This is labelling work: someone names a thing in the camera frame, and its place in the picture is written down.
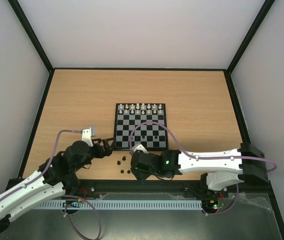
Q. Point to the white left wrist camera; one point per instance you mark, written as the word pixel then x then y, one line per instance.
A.
pixel 87 134

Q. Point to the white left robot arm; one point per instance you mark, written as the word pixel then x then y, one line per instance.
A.
pixel 54 178

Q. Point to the light blue cable duct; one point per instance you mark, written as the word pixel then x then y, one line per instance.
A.
pixel 60 204

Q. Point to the black and silver chessboard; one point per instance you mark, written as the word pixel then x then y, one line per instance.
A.
pixel 127 126

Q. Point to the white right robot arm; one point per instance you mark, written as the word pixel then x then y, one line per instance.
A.
pixel 220 170

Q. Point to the black frame post rear left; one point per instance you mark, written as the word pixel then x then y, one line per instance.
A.
pixel 20 14

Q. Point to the black frame post rear right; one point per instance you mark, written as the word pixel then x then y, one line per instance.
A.
pixel 258 20

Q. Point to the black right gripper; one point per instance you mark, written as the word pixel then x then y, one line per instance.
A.
pixel 137 167

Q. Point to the black aluminium front rail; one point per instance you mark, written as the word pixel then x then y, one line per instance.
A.
pixel 93 188

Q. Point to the white king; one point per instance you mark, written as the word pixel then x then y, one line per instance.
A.
pixel 137 106

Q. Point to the black frame post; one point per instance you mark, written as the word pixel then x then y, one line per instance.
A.
pixel 20 14
pixel 258 20

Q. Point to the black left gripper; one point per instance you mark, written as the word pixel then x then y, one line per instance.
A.
pixel 108 151

